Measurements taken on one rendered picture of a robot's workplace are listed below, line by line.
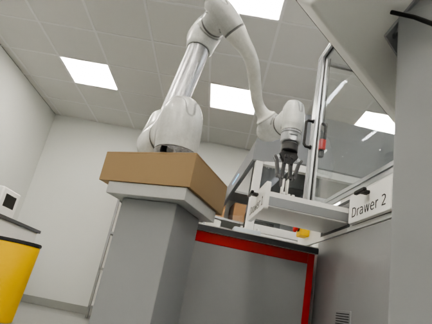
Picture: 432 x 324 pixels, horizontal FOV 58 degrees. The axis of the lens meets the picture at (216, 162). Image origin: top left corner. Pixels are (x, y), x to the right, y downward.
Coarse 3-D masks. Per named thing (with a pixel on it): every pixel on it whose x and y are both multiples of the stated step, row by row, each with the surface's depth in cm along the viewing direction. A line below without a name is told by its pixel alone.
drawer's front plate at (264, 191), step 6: (264, 186) 153; (270, 186) 150; (258, 192) 163; (264, 192) 151; (252, 198) 175; (258, 198) 160; (264, 198) 148; (252, 204) 171; (258, 204) 157; (264, 204) 147; (252, 210) 168; (258, 210) 154; (264, 210) 150; (252, 216) 165
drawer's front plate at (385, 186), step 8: (392, 176) 123; (376, 184) 131; (384, 184) 126; (392, 184) 122; (376, 192) 130; (384, 192) 125; (352, 200) 147; (360, 200) 141; (368, 200) 134; (384, 200) 124; (360, 208) 139; (368, 208) 133; (376, 208) 128; (384, 208) 122; (360, 216) 138; (368, 216) 132; (376, 216) 129; (352, 224) 145
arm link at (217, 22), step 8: (208, 0) 168; (216, 0) 167; (224, 0) 168; (208, 8) 169; (216, 8) 167; (224, 8) 166; (232, 8) 168; (208, 16) 171; (216, 16) 168; (224, 16) 167; (232, 16) 167; (208, 24) 172; (216, 24) 170; (224, 24) 168; (232, 24) 167; (240, 24) 169; (208, 32) 175; (216, 32) 173; (224, 32) 170
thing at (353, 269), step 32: (384, 224) 124; (320, 256) 171; (352, 256) 141; (384, 256) 120; (320, 288) 163; (352, 288) 136; (384, 288) 116; (320, 320) 156; (352, 320) 131; (384, 320) 112
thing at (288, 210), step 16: (272, 192) 151; (272, 208) 151; (288, 208) 150; (304, 208) 150; (320, 208) 151; (336, 208) 152; (288, 224) 172; (304, 224) 166; (320, 224) 161; (336, 224) 156
